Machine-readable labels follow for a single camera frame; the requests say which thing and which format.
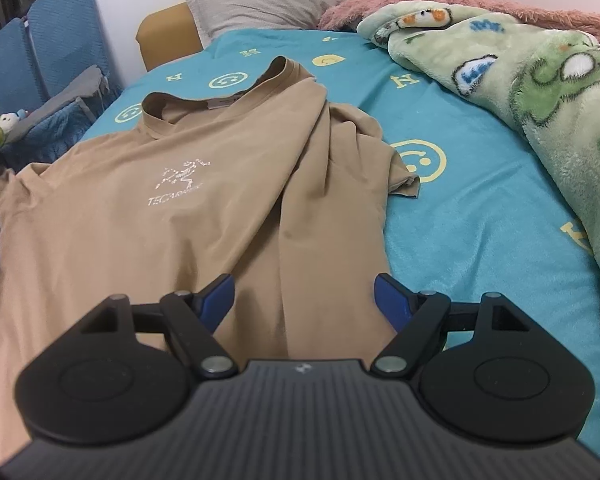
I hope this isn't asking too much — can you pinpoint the grey cloth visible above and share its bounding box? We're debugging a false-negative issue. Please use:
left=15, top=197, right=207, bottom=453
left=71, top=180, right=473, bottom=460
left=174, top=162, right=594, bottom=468
left=22, top=65, right=112, bottom=126

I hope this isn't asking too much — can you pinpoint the teal smiley bed sheet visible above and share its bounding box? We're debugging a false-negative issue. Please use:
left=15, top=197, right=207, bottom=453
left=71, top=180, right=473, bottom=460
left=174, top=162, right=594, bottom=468
left=0, top=27, right=600, bottom=463

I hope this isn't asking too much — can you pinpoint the yellow headboard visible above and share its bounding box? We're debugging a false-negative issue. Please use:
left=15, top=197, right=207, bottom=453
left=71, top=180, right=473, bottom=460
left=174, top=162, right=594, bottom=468
left=136, top=2, right=203, bottom=72

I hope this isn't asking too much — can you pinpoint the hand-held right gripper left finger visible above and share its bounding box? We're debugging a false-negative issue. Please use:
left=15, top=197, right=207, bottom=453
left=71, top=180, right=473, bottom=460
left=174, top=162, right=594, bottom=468
left=81, top=273, right=236, bottom=377

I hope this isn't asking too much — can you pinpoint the small plush toy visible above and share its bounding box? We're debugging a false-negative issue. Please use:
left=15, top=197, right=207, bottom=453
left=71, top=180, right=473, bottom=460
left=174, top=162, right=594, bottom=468
left=0, top=110, right=31, bottom=147

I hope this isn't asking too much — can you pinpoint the green cartoon fleece blanket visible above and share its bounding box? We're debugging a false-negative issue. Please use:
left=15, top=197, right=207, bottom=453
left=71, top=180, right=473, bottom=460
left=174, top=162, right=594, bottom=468
left=356, top=1, right=600, bottom=273

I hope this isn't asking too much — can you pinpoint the blue folding chair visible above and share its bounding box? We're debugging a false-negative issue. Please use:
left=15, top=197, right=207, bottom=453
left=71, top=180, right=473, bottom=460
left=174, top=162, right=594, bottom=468
left=26, top=0, right=123, bottom=106
left=0, top=17, right=48, bottom=123

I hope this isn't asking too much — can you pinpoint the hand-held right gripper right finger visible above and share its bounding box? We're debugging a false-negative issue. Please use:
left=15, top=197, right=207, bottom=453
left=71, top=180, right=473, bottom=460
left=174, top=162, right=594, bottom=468
left=371, top=273, right=529, bottom=377

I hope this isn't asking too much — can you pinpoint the tan printed t-shirt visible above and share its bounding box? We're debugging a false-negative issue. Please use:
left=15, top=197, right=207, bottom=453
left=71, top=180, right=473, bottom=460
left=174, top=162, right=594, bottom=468
left=0, top=56, right=421, bottom=466

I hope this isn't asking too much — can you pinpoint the pink fluffy blanket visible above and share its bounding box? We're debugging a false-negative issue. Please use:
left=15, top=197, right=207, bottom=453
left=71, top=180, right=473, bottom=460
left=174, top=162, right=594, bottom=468
left=317, top=0, right=600, bottom=51

